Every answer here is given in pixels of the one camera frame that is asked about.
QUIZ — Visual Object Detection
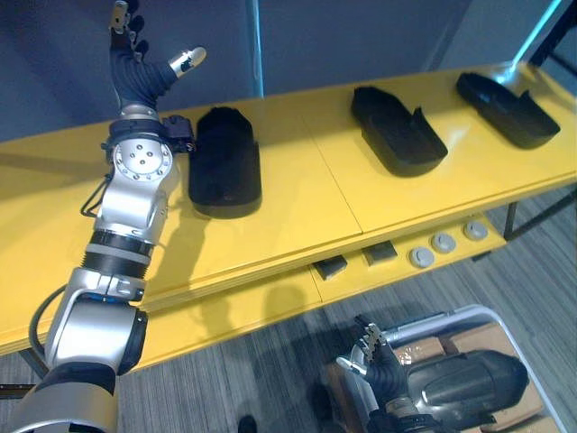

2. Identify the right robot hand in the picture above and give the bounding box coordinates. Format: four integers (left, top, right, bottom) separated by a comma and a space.
335, 315, 410, 403

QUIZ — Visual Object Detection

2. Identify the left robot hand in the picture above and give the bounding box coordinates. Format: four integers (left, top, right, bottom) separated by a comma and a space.
106, 0, 208, 110

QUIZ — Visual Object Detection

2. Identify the yellow metal shelf unit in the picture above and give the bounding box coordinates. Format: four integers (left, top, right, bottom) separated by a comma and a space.
0, 60, 577, 378

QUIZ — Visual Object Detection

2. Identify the cyan light strip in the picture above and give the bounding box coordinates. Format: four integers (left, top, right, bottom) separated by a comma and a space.
495, 0, 565, 87

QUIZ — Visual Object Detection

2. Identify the black plastic housing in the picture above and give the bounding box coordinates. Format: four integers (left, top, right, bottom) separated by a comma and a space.
455, 71, 562, 151
351, 85, 449, 178
188, 106, 263, 220

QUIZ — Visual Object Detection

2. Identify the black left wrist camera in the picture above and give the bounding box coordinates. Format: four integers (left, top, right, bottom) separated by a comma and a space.
160, 115, 197, 155

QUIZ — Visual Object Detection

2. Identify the grey rectangular block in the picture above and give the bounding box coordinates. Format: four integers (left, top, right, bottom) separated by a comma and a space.
362, 243, 399, 268
314, 255, 349, 281

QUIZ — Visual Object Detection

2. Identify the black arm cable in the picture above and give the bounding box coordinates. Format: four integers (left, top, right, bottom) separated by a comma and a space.
27, 284, 69, 362

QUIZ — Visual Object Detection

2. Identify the grey round cap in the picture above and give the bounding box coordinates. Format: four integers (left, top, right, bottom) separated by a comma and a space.
408, 246, 435, 270
430, 232, 457, 254
463, 220, 490, 242

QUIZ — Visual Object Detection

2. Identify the pale partition post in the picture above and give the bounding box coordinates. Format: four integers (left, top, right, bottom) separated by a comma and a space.
246, 0, 266, 98

